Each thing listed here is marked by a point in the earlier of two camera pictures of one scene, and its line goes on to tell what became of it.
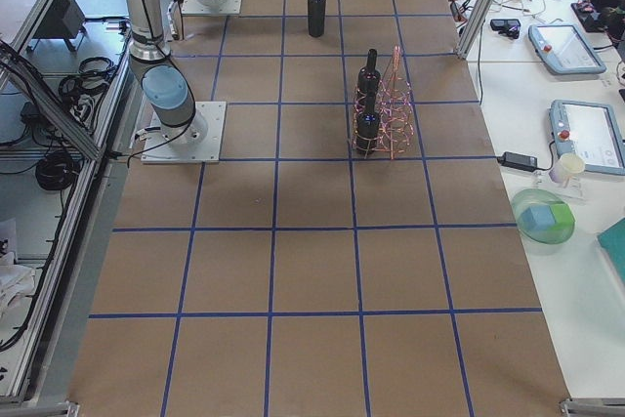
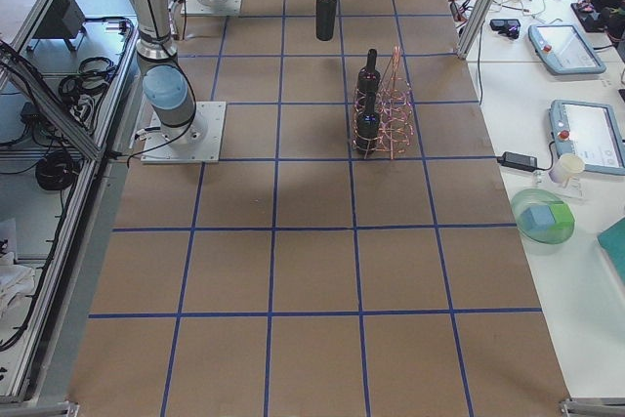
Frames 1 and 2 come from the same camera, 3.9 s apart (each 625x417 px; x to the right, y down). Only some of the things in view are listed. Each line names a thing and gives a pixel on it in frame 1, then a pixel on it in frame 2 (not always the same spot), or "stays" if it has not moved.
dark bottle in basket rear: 369,77 stays
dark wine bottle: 316,8 → 326,15
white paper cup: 565,165 stays
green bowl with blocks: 543,216 stays
